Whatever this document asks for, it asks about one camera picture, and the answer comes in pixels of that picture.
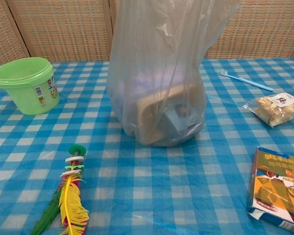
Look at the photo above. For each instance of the transparent plastic bag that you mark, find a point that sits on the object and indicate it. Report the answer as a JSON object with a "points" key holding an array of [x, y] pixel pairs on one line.
{"points": [[149, 49]]}

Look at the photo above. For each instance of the beige block in bag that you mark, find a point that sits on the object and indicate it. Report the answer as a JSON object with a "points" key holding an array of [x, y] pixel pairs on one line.
{"points": [[149, 110]]}

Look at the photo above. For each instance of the blue white checked tablecloth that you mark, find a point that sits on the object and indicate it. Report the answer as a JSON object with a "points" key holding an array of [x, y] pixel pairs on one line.
{"points": [[161, 183]]}

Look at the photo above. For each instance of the light blue toothbrush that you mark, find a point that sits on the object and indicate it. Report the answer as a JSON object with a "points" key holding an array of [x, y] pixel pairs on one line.
{"points": [[247, 80]]}

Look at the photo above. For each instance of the colourful feather shuttlecock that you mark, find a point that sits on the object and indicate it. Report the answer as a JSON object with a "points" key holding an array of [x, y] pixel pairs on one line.
{"points": [[69, 200]]}

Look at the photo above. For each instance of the woven bamboo folding screen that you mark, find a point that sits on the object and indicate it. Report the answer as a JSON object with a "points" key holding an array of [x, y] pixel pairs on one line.
{"points": [[63, 29]]}

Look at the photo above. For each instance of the clear packet of nut snack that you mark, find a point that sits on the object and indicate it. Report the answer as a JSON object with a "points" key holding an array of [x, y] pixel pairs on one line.
{"points": [[272, 110]]}

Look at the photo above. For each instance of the orange cardboard snack box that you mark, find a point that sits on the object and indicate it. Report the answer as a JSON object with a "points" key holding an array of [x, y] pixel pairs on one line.
{"points": [[274, 191]]}

